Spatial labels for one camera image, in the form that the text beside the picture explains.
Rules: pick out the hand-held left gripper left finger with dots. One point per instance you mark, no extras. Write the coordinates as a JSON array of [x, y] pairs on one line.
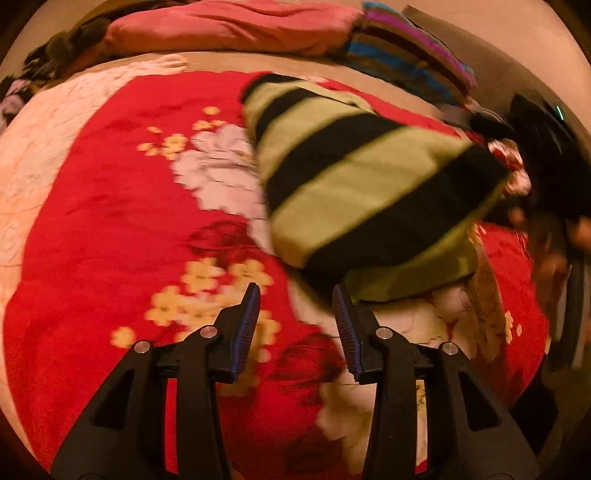
[[247, 323]]

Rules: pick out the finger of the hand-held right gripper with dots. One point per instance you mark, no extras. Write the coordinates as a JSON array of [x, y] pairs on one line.
[[491, 123]]

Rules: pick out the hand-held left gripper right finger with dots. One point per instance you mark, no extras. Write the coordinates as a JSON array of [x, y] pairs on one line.
[[346, 327]]

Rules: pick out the green black striped sweater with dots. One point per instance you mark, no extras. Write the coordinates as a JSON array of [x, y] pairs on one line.
[[360, 184]]

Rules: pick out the pile of clothes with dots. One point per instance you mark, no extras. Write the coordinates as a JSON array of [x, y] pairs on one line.
[[14, 99]]

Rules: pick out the person's right hand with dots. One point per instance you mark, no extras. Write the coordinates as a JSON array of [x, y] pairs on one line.
[[547, 263]]

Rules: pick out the colourful striped pillow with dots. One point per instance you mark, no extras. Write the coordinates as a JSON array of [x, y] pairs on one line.
[[406, 50]]

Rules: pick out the red floral blanket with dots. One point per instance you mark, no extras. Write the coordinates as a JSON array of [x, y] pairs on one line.
[[115, 207]]

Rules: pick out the beige bed sheet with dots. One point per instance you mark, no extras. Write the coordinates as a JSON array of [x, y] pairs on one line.
[[277, 62]]

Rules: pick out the pink duvet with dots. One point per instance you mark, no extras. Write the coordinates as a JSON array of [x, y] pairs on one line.
[[231, 27]]

